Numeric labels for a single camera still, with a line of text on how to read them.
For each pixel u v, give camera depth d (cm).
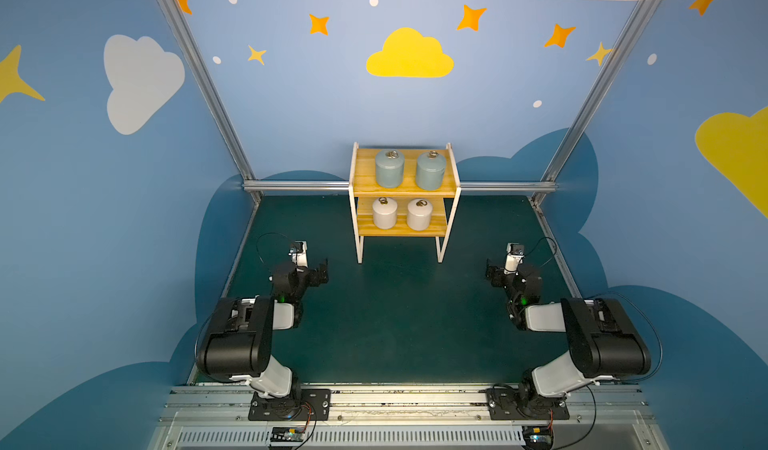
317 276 86
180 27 75
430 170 73
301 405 73
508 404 74
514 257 82
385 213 87
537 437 73
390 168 74
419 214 87
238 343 45
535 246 78
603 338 47
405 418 74
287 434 72
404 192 78
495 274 86
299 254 81
